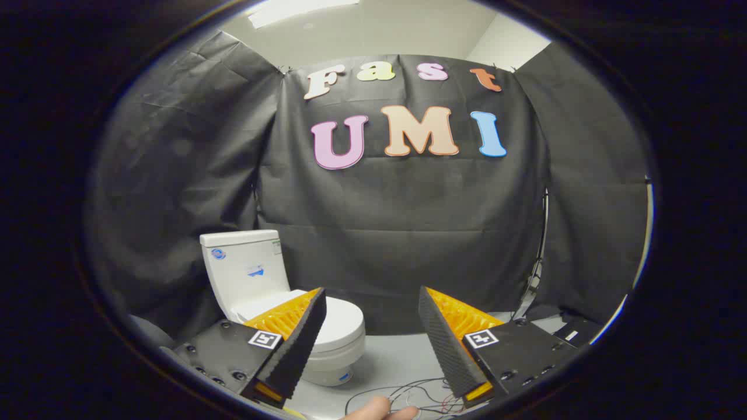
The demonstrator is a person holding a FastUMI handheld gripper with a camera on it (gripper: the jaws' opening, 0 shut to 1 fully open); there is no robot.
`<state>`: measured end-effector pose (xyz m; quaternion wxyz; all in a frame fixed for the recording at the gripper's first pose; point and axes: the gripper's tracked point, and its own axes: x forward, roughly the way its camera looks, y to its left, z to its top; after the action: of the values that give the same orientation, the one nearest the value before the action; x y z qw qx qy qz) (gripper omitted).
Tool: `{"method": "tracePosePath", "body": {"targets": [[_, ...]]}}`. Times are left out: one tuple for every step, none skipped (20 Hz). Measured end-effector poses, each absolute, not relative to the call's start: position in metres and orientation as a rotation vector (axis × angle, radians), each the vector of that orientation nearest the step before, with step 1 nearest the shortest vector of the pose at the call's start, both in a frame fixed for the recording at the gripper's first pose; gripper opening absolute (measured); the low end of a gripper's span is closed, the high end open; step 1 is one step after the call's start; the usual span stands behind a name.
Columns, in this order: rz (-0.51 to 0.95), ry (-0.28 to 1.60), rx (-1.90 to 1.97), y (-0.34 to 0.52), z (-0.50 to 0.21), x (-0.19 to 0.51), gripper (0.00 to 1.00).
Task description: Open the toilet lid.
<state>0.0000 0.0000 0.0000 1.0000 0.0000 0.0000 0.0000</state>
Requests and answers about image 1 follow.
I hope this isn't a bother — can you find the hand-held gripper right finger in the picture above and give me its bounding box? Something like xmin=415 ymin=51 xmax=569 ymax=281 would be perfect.
xmin=418 ymin=286 xmax=581 ymax=409

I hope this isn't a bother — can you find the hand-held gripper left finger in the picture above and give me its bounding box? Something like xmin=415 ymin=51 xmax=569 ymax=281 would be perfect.
xmin=160 ymin=287 xmax=327 ymax=409

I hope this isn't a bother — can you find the white toilet lid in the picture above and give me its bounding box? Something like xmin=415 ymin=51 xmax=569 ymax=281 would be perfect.
xmin=232 ymin=289 xmax=366 ymax=354

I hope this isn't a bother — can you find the white toilet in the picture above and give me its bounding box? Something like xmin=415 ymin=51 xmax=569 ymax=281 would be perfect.
xmin=200 ymin=229 xmax=366 ymax=387

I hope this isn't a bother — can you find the black backdrop cloth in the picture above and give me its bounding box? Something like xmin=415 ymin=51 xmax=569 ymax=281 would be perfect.
xmin=88 ymin=29 xmax=650 ymax=345

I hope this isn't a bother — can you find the black box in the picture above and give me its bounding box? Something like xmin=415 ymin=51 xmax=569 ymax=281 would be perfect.
xmin=553 ymin=314 xmax=603 ymax=348

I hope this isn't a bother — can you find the white metal pole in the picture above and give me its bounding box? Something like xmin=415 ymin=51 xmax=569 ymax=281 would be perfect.
xmin=514 ymin=187 xmax=550 ymax=320

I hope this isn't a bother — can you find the tangle of floor cables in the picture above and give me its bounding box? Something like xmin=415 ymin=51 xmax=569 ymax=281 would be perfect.
xmin=344 ymin=378 xmax=467 ymax=417

